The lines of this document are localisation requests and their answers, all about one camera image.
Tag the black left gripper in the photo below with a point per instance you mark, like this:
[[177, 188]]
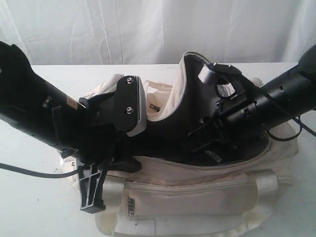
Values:
[[86, 131]]

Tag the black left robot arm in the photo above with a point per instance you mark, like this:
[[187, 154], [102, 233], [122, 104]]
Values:
[[26, 99]]

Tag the cream fabric duffel bag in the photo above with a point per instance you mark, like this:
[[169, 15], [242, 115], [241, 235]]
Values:
[[219, 192]]

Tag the white backdrop curtain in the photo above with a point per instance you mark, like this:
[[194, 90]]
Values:
[[76, 32]]

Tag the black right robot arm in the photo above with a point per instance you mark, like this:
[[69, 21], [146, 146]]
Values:
[[284, 98]]

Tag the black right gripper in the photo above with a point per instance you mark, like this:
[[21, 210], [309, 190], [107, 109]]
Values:
[[224, 122]]

